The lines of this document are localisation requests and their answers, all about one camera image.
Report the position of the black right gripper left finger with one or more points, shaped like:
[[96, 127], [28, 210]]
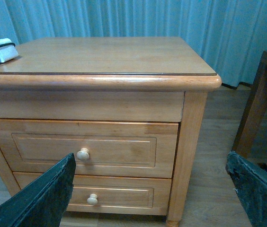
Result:
[[43, 202]]

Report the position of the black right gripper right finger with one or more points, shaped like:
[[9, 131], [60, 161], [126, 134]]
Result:
[[250, 183]]

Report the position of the round drawer knob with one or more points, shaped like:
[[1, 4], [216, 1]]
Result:
[[83, 154], [92, 199]]

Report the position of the wooden drawer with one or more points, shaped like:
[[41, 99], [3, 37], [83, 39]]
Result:
[[125, 195], [131, 149]]

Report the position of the light wooden nightstand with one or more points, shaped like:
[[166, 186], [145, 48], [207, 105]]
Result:
[[110, 79]]

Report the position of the dark wooden side table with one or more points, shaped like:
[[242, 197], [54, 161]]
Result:
[[251, 138]]

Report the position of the light blue curtain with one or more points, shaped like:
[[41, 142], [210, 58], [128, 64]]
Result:
[[230, 35]]

